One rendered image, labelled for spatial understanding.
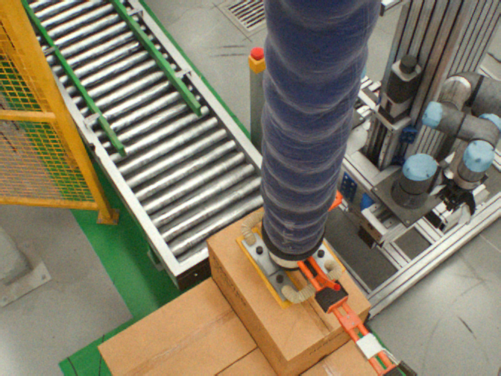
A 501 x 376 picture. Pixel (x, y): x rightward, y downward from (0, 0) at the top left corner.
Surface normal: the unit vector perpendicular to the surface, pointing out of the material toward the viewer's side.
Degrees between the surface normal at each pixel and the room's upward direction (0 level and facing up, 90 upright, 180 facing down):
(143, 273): 0
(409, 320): 0
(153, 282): 0
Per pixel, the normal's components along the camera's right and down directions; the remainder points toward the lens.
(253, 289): 0.00, -0.49
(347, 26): 0.25, 0.73
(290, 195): -0.25, 0.68
